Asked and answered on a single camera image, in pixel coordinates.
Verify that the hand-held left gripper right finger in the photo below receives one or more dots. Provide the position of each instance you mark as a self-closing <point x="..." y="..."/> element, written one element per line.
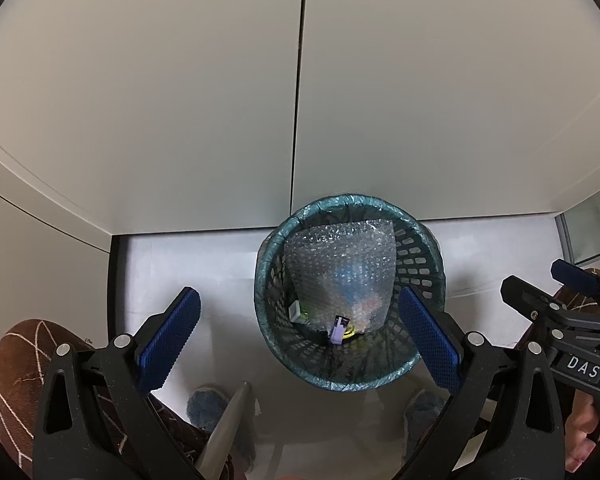
<point x="427" y="340"/>

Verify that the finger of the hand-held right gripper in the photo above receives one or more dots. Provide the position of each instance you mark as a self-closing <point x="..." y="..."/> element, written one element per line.
<point x="535" y="300"/>
<point x="577" y="272"/>

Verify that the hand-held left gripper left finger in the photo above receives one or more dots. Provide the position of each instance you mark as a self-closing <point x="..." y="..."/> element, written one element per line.
<point x="170" y="340"/>

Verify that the teal trash bin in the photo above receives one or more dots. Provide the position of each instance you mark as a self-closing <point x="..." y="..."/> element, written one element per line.
<point x="420" y="270"/>

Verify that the clear bubble wrap sheet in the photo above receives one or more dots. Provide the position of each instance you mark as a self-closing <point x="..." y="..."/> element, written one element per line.
<point x="340" y="260"/>

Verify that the person's right hand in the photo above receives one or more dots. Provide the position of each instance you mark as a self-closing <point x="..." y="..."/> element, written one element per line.
<point x="582" y="430"/>

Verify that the glass panel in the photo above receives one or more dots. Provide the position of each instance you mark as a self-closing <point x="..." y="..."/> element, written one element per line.
<point x="592" y="230"/>

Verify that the blue slipper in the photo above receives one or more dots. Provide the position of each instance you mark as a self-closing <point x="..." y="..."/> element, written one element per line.
<point x="207" y="405"/>
<point x="422" y="412"/>

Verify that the grey metal bar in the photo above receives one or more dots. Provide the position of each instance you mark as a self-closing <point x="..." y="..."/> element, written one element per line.
<point x="227" y="430"/>

